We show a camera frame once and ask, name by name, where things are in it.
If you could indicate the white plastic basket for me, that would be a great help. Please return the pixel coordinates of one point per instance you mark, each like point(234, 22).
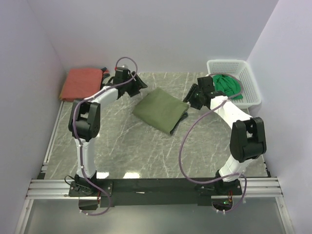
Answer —
point(242, 71)

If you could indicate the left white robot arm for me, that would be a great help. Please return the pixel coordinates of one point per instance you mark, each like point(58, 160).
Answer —
point(84, 123)

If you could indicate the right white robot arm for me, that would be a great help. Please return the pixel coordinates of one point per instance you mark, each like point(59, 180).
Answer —
point(247, 141)

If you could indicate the folded red tank top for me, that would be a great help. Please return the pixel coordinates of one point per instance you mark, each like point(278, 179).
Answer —
point(83, 83)

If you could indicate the aluminium frame rail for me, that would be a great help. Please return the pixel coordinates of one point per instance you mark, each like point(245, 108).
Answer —
point(58, 189)

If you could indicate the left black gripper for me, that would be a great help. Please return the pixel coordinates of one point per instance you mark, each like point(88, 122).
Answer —
point(138, 84)

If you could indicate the bright green tank top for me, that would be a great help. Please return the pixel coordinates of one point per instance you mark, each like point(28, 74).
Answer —
point(227, 85)

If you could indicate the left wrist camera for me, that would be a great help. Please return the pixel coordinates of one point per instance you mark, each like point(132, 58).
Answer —
point(121, 67)

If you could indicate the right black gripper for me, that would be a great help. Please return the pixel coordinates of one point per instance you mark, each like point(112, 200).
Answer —
point(189, 97)

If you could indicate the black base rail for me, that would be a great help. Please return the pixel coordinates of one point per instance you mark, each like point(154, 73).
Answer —
point(139, 192)

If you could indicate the olive green graphic tank top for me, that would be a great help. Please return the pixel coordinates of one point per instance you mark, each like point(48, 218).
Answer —
point(161, 111)

